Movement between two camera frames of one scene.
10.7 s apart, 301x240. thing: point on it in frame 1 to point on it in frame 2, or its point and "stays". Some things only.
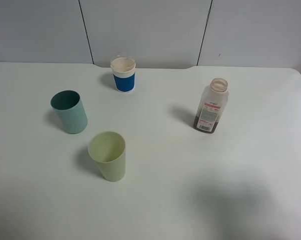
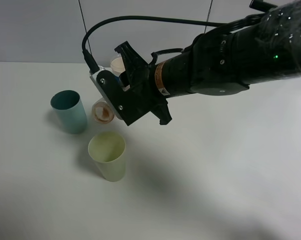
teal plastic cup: [68, 105] stays
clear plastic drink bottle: [212, 105] to [102, 111]
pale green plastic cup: [107, 149] stays
